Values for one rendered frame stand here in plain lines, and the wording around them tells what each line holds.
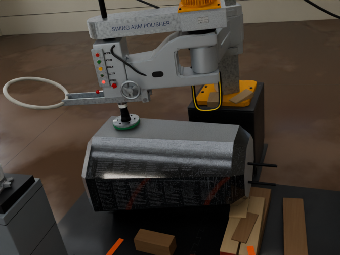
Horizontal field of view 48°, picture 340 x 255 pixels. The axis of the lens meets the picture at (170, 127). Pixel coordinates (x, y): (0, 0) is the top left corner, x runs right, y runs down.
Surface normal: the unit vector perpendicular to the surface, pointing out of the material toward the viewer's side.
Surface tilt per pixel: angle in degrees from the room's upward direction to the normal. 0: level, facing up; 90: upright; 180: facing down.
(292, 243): 0
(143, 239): 0
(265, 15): 90
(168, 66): 90
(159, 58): 90
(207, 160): 45
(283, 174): 0
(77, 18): 90
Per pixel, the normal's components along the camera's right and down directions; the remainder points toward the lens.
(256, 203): -0.13, -0.87
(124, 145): -0.29, -0.26
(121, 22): -0.07, 0.50
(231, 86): 0.17, 0.46
